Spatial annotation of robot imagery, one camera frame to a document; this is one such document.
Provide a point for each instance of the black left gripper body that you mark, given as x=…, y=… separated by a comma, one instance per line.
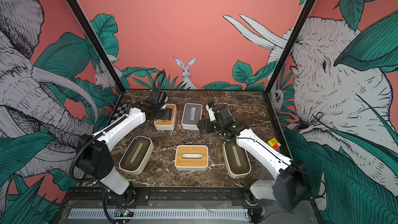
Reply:
x=161, y=113

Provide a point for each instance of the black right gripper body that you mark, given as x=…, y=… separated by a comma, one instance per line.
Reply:
x=219, y=129

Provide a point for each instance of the white box bamboo lid front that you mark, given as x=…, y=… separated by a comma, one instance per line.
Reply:
x=191, y=158

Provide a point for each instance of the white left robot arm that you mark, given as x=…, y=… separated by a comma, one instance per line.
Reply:
x=93, y=160

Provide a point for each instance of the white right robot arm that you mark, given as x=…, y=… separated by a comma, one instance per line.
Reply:
x=290, y=183

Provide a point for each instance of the white box grey lid middle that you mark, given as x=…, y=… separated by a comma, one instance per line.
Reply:
x=191, y=116

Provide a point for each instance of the black white checkerboard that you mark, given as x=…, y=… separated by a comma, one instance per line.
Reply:
x=120, y=110

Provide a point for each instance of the cream box dark lid right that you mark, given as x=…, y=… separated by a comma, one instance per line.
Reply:
x=236, y=160

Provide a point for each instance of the cream box dark lid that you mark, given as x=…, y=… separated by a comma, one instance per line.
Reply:
x=137, y=155
x=236, y=160

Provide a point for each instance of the colourful puzzle cube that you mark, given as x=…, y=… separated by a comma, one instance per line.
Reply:
x=274, y=144

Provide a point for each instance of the cream box dark lid left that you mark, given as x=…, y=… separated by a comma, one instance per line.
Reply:
x=137, y=155

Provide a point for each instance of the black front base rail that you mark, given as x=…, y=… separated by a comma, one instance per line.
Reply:
x=237, y=196

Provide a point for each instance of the white perforated cable duct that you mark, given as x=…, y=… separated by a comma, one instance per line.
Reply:
x=161, y=213

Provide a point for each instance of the black left corner post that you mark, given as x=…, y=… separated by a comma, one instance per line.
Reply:
x=94, y=40

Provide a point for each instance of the black corner post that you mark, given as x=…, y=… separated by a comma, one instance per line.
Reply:
x=94, y=40
x=306, y=10

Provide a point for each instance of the black right corner post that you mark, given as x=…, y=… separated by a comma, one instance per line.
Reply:
x=306, y=10

